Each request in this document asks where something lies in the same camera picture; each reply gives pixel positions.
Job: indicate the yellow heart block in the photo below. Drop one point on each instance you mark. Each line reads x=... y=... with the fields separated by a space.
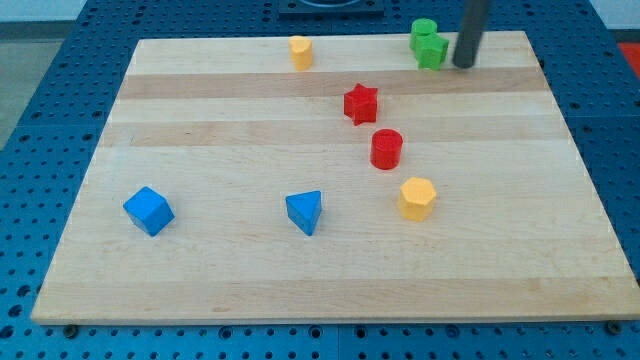
x=301 y=52

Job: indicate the wooden board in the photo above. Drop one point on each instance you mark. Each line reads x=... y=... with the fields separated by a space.
x=226 y=129

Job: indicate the red star block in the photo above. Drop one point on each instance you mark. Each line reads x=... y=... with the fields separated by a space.
x=361 y=104

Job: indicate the blue triangle block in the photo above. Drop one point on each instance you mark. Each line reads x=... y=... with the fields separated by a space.
x=304 y=210

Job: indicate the green star block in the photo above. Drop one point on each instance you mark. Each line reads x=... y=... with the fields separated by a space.
x=430 y=51

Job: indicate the blue cube block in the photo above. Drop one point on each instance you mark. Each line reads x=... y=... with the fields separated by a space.
x=149 y=211

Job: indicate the red cylinder block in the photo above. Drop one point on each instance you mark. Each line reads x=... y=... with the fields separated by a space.
x=386 y=147

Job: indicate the green cylinder block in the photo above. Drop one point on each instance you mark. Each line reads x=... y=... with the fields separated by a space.
x=421 y=27

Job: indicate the yellow hexagon block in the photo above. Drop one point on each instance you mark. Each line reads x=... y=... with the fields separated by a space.
x=416 y=199

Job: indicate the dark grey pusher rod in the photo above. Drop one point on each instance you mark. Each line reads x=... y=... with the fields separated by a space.
x=474 y=20

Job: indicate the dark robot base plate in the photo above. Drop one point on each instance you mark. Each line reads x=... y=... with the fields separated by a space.
x=295 y=8

